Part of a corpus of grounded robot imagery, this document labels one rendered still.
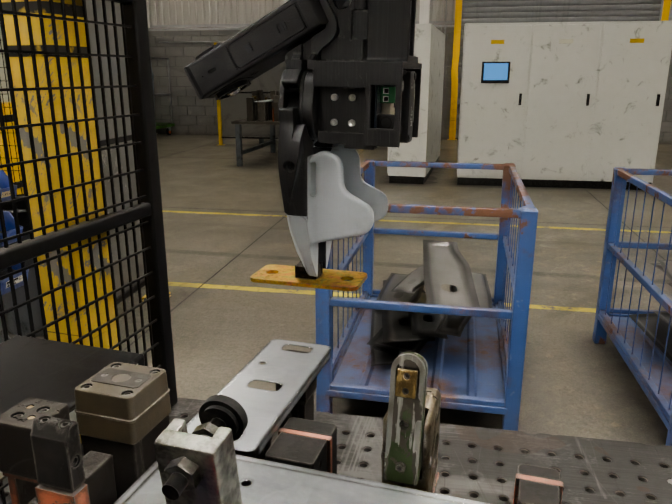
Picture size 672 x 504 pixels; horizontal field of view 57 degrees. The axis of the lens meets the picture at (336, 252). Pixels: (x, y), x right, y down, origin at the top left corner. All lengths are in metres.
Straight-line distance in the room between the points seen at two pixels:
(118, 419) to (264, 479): 0.18
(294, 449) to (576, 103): 7.79
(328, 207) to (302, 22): 0.12
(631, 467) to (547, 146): 7.20
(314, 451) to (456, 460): 0.54
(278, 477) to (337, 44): 0.44
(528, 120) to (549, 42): 0.94
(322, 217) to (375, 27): 0.13
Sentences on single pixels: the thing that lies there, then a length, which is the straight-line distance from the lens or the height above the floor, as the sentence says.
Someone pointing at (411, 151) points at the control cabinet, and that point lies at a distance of 8.25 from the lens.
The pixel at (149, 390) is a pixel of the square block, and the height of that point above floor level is 1.05.
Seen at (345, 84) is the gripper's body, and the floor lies 1.39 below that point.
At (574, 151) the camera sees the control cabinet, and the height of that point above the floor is 0.47.
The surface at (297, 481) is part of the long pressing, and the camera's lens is 0.67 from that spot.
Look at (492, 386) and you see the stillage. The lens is 2.69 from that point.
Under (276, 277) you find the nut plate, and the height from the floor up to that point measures 1.25.
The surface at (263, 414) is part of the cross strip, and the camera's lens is 0.79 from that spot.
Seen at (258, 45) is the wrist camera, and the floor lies 1.42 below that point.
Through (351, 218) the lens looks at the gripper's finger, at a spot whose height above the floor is 1.31.
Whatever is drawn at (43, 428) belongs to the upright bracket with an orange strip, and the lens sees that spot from 0.42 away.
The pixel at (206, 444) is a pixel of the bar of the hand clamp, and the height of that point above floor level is 1.21.
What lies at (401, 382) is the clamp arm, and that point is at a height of 1.09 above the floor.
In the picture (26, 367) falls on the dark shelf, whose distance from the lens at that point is 0.92.
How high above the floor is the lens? 1.40
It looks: 16 degrees down
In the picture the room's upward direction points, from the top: straight up
